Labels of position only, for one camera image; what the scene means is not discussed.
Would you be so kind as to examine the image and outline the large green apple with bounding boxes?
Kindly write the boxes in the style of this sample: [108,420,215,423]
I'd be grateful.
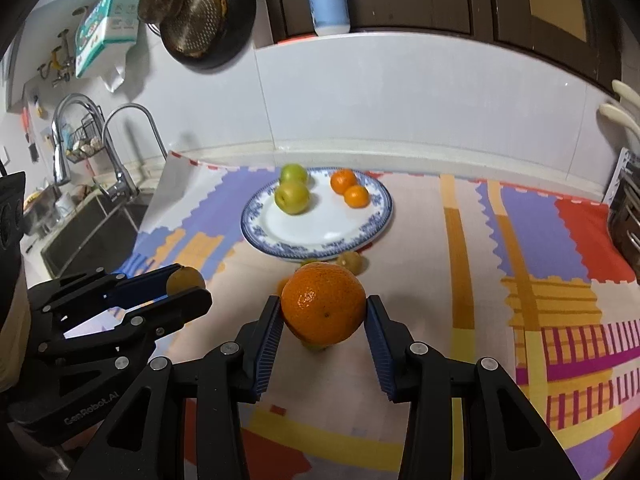
[273,181,310,216]

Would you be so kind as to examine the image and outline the blue white porcelain plate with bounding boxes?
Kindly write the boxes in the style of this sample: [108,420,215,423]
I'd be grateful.
[240,167,394,262]

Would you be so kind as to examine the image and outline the wire sink basket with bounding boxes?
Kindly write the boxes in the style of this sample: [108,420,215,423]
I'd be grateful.
[62,114,104,164]

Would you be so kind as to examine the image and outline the chrome kitchen faucet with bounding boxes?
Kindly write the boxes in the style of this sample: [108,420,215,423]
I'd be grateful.
[94,103,170,204]

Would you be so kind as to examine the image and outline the orange lemon-shaped citrus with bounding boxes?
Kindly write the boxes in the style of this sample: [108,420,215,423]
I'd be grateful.
[276,276,290,296]

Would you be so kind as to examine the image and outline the small yellowish lime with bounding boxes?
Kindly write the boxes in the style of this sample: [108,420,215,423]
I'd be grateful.
[166,266,206,296]

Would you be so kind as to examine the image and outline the green round lime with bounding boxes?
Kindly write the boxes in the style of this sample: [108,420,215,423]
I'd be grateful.
[300,340,330,353]

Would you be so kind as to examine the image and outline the white pot handle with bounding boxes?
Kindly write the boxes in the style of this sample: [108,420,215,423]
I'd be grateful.
[599,103,640,139]
[612,79,640,108]

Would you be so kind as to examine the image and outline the large orange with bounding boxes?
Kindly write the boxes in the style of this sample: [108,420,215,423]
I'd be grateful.
[280,262,367,346]

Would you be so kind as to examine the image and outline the brownish green lime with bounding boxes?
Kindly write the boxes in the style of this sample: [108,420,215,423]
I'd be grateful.
[336,252,363,275]

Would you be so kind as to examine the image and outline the steel kitchen sink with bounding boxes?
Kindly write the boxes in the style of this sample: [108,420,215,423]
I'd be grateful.
[21,188,152,286]

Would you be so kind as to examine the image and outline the small green lime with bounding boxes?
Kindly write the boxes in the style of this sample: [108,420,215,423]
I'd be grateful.
[299,258,320,266]

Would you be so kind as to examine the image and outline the black frying pan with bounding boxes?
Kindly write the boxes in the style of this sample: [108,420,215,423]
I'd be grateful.
[157,0,257,70]

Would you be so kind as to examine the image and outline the brass perforated strainer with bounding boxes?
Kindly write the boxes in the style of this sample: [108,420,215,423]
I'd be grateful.
[160,0,224,58]

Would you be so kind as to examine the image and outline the teal white cardboard box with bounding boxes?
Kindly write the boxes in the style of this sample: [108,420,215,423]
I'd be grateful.
[75,0,140,92]

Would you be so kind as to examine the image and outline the dark wooden window frame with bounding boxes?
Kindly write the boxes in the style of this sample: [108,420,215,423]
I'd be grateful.
[257,0,626,97]

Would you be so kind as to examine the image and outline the small orange mandarin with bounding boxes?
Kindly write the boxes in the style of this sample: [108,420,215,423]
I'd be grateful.
[330,168,358,195]

